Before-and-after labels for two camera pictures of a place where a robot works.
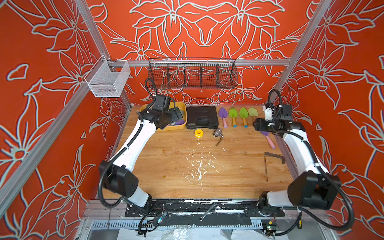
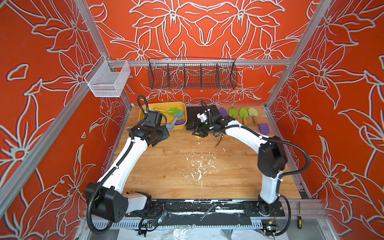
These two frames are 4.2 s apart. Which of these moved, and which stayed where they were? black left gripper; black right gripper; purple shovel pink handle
Moved: black left gripper; black right gripper
Stayed: purple shovel pink handle
